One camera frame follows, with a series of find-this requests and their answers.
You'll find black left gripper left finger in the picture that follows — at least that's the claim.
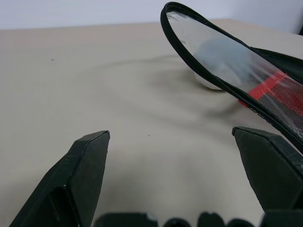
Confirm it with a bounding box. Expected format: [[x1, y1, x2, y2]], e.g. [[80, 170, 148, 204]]
[[9, 130, 111, 227]]

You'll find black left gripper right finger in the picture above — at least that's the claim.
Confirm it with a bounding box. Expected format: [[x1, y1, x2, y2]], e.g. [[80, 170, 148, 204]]
[[231, 126, 303, 211]]

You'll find red clear zipper pouch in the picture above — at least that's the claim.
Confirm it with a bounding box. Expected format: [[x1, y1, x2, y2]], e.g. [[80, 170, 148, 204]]
[[160, 1, 303, 155]]

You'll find white round object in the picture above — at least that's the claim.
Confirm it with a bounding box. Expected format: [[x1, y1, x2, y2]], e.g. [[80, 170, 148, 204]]
[[193, 70, 227, 92]]

